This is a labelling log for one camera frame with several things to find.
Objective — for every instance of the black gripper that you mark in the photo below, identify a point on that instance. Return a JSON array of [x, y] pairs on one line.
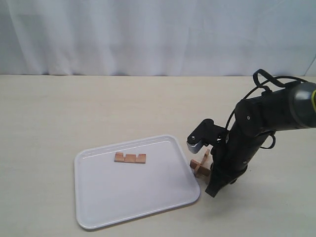
[[232, 158]]

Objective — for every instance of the wooden notched piece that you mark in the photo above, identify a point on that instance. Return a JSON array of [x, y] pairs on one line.
[[205, 157], [130, 158], [199, 169], [208, 178]]

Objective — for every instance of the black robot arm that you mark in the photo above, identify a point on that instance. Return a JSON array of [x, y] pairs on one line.
[[255, 120]]

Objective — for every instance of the white plastic tray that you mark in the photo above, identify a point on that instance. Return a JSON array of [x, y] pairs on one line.
[[108, 192]]

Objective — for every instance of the white backdrop curtain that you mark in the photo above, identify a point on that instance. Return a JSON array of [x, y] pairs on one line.
[[157, 37]]

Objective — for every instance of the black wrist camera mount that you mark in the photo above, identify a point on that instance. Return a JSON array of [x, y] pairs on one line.
[[205, 134]]

